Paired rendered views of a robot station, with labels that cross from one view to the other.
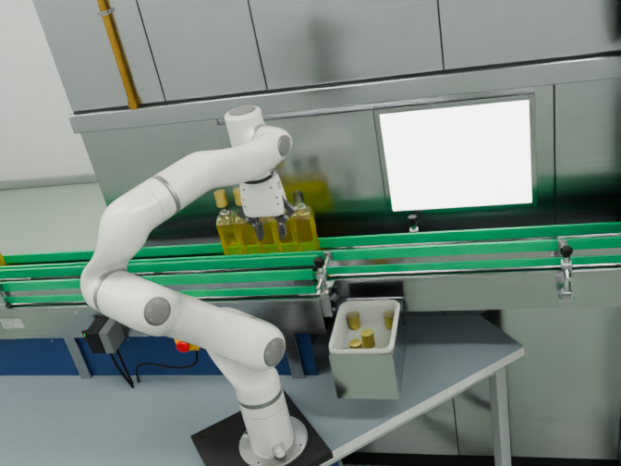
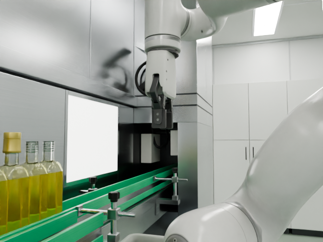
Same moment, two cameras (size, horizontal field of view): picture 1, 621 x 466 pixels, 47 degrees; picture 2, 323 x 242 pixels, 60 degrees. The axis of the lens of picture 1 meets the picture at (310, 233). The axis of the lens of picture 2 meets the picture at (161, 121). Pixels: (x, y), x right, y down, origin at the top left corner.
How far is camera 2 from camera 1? 1.91 m
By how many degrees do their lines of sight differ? 92
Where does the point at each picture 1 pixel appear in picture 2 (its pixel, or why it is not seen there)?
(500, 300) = (144, 223)
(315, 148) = (25, 113)
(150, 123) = not seen: outside the picture
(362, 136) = (57, 110)
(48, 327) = not seen: outside the picture
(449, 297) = (131, 230)
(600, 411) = not seen: outside the picture
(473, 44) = (99, 69)
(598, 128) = (127, 130)
